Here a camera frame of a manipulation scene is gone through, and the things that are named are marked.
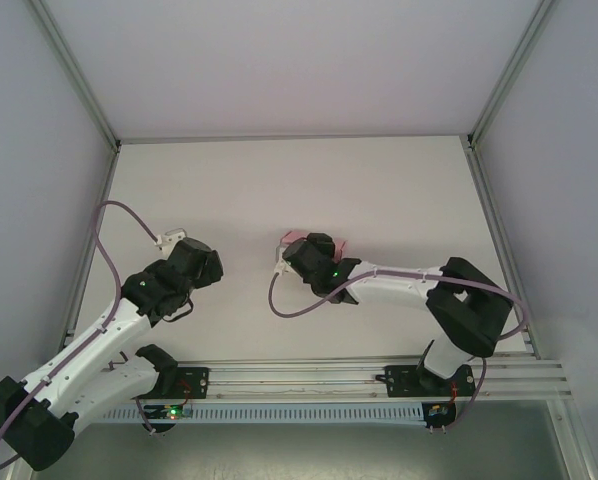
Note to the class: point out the circuit board with green light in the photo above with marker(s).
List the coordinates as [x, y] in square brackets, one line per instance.
[171, 412]

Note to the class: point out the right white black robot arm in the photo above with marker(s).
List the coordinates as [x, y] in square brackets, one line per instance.
[399, 285]

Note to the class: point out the aluminium mounting rail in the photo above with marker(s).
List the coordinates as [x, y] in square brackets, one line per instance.
[299, 382]

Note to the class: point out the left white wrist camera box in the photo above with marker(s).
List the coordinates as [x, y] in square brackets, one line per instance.
[168, 240]

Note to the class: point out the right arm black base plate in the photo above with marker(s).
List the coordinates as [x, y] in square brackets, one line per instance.
[399, 382]

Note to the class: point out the aluminium frame post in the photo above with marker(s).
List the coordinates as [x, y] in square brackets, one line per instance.
[511, 75]
[79, 80]

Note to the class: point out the aluminium side frame rail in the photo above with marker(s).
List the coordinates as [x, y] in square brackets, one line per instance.
[91, 225]
[496, 225]

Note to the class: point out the pink paper box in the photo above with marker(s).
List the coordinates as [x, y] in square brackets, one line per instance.
[294, 234]

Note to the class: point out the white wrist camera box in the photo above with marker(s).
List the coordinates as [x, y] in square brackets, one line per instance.
[282, 267]
[168, 240]

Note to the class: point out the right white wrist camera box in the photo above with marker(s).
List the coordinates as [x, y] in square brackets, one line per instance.
[282, 267]

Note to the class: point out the circuit board with yellow part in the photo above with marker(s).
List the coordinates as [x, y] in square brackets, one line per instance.
[438, 411]

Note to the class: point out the aluminium rear frame bar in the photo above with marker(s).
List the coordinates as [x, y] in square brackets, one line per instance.
[289, 138]

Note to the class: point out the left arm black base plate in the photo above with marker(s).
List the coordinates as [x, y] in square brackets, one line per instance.
[196, 382]

